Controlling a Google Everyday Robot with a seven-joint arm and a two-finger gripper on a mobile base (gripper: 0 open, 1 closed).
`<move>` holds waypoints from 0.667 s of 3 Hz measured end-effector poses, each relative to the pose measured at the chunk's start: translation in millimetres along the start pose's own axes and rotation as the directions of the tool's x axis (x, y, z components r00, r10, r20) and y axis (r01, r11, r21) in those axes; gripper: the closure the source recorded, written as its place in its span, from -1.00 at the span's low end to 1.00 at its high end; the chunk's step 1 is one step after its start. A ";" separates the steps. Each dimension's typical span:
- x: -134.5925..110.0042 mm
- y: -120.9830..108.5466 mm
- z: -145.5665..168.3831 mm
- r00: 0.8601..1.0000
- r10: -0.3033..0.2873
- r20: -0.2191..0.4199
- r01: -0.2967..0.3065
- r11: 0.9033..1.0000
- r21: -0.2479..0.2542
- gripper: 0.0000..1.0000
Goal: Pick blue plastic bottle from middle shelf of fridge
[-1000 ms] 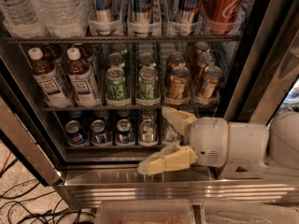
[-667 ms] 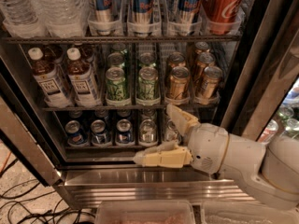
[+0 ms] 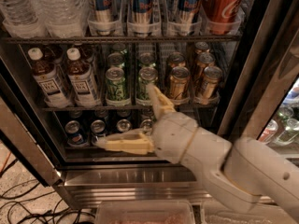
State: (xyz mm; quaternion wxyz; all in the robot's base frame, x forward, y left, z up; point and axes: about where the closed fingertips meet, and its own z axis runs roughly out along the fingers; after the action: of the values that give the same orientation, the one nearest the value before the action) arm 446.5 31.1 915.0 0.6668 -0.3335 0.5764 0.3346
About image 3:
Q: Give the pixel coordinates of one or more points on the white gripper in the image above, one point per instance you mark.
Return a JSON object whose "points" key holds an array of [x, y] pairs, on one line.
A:
{"points": [[173, 135]]}

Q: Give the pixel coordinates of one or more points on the tea bottle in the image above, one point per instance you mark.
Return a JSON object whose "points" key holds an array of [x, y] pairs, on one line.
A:
{"points": [[53, 53], [82, 79], [86, 52], [50, 79]]}

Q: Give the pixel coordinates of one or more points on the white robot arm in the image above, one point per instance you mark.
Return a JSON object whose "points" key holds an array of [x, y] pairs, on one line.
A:
{"points": [[236, 174]]}

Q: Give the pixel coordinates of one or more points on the blue Pepsi can middle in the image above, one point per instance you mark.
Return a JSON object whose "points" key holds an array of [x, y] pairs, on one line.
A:
{"points": [[98, 129]]}

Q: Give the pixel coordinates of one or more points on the blue pepsi can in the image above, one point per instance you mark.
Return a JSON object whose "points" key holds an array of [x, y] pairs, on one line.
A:
{"points": [[98, 129], [123, 125], [75, 133]]}

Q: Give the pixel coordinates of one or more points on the steel fridge door left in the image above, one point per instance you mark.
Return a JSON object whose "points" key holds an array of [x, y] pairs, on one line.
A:
{"points": [[17, 137]]}

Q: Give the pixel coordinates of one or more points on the blue Red Bull can middle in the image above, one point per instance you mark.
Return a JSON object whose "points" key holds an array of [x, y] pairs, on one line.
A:
{"points": [[141, 11]]}

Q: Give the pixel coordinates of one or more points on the blue red bull can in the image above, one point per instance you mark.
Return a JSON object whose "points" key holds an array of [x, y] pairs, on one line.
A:
{"points": [[105, 16], [141, 11], [186, 15]]}

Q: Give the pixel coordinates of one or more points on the clear water bottle right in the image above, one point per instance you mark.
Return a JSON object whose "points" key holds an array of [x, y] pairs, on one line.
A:
{"points": [[63, 18]]}

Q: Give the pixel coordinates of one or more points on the clear water bottle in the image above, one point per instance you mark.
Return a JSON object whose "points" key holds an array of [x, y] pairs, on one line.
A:
{"points": [[63, 18], [21, 19]]}

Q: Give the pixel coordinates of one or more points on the clear water bottle left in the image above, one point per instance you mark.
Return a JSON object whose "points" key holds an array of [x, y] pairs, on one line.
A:
{"points": [[21, 19]]}

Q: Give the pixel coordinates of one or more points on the silver can front left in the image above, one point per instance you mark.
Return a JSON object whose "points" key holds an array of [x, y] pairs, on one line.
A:
{"points": [[146, 126]]}

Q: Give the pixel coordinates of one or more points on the blue Pepsi can right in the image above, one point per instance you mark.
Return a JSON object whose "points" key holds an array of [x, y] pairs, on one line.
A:
{"points": [[123, 125]]}

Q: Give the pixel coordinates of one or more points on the green can front left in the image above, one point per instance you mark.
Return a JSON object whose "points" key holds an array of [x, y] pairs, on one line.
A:
{"points": [[116, 84]]}

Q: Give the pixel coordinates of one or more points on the green can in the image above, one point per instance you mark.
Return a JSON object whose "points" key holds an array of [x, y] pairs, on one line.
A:
{"points": [[116, 59], [116, 84], [146, 60], [146, 76]]}

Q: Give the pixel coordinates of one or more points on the green can front right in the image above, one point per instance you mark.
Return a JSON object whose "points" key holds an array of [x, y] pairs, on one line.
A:
{"points": [[146, 76]]}

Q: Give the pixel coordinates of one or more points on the gold can front left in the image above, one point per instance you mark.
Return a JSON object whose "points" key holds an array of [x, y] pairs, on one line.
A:
{"points": [[178, 82]]}

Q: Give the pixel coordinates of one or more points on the gold can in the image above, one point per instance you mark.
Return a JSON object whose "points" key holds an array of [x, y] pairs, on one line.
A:
{"points": [[176, 59], [201, 61], [211, 78], [199, 47], [178, 82]]}

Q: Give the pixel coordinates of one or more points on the gold can front right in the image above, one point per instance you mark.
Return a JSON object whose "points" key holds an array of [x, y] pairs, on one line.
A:
{"points": [[211, 78]]}

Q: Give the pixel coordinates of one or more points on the blue Pepsi can left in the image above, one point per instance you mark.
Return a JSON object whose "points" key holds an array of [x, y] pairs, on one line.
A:
{"points": [[75, 133]]}

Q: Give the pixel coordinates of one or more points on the gold can rear right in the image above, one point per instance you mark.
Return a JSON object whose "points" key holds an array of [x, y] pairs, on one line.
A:
{"points": [[199, 47]]}

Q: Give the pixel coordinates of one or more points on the blue Red Bull can right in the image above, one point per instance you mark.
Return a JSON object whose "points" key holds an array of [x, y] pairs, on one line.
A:
{"points": [[186, 15]]}

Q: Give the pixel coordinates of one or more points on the blue Red Bull can left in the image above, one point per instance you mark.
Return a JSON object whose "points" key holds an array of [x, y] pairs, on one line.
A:
{"points": [[105, 16]]}

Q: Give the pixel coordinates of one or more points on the red Coca-Cola can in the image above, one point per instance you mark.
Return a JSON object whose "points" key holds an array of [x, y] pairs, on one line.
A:
{"points": [[221, 13]]}

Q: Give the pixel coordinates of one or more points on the clear plastic bin right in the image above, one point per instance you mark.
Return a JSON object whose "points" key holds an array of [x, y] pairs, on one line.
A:
{"points": [[216, 213]]}

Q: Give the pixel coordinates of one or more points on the middle wire shelf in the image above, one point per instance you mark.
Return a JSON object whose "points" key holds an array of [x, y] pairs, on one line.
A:
{"points": [[132, 107]]}

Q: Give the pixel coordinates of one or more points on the wire shelf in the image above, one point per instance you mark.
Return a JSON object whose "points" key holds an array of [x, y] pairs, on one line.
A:
{"points": [[132, 107], [123, 39]]}

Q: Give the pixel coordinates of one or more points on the upper wire shelf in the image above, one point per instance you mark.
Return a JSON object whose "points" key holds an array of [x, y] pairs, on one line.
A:
{"points": [[123, 39]]}

